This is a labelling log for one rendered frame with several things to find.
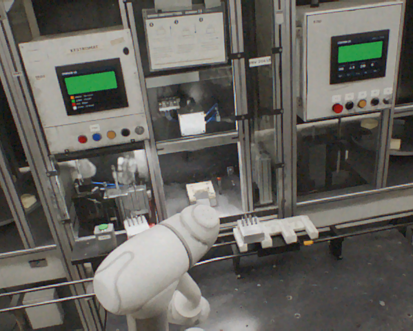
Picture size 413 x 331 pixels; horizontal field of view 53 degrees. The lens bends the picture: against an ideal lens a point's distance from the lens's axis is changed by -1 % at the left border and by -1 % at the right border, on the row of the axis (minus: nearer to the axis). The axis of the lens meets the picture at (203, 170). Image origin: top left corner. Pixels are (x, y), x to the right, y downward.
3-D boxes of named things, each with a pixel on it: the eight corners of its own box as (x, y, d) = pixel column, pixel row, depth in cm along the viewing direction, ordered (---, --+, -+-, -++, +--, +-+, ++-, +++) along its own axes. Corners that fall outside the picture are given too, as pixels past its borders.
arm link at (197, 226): (183, 217, 114) (145, 242, 106) (206, 182, 100) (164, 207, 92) (214, 254, 110) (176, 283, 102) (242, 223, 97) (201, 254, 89)
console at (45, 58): (49, 157, 172) (16, 45, 151) (61, 132, 197) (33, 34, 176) (149, 141, 175) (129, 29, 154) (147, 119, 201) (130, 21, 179)
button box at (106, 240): (99, 254, 185) (94, 233, 179) (101, 244, 192) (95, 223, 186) (117, 251, 185) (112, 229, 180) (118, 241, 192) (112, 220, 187)
